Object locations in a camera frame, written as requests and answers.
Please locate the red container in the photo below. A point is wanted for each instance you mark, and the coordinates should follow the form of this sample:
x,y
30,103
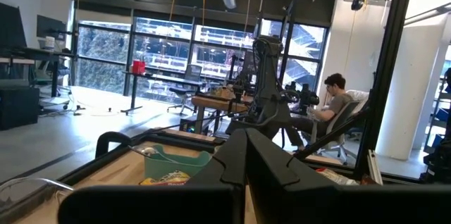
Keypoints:
x,y
138,67

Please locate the clear plastic container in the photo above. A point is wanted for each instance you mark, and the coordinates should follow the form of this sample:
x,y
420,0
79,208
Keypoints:
x,y
21,196

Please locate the wooden top table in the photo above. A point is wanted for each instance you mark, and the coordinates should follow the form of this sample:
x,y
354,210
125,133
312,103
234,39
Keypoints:
x,y
211,102

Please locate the black desk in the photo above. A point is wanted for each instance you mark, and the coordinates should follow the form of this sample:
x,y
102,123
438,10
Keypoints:
x,y
165,77
35,54

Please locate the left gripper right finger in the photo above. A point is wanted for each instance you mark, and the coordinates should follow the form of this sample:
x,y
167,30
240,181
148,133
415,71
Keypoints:
x,y
282,199

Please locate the small black wall monitor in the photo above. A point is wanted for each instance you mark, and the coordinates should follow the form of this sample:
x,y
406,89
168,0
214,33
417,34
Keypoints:
x,y
51,26

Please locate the light grey office chair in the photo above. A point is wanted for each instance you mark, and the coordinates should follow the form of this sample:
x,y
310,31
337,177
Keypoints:
x,y
343,115

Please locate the red ramen noodle packet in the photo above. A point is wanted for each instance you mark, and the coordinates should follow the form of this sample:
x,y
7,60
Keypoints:
x,y
165,180

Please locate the person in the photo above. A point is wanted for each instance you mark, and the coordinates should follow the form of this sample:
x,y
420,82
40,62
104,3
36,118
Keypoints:
x,y
338,102

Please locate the grey metal bar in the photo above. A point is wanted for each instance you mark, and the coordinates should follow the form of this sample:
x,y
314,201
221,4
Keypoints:
x,y
374,167

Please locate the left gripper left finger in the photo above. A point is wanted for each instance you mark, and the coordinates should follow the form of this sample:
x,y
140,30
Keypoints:
x,y
218,199

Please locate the black cabinet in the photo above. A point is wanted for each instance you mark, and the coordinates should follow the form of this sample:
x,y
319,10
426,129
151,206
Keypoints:
x,y
17,107

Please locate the grey mesh office chair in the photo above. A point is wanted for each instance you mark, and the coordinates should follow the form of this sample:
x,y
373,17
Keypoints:
x,y
192,72

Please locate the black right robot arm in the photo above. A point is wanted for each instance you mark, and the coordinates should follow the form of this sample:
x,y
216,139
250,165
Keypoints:
x,y
267,104

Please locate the silver metal spoon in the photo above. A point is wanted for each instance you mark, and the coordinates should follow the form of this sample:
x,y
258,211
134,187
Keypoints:
x,y
148,151

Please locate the metal storage shelf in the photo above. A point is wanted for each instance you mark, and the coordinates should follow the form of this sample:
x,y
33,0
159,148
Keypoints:
x,y
440,167

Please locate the white bucket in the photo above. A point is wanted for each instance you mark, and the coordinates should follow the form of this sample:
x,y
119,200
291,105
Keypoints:
x,y
49,43

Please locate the small teal plastic bin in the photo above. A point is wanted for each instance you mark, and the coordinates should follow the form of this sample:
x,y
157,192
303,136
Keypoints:
x,y
169,167

